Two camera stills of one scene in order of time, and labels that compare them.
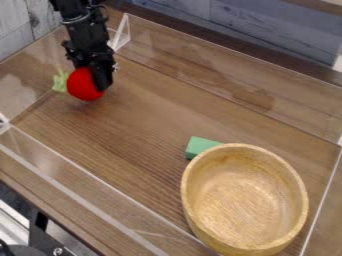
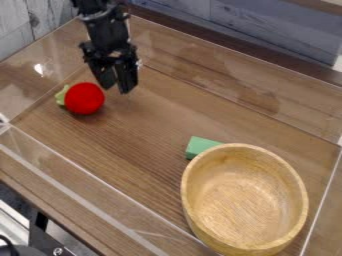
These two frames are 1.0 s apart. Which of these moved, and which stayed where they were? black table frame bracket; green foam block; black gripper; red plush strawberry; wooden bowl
Moved: black gripper; red plush strawberry
Stayed: black table frame bracket; wooden bowl; green foam block
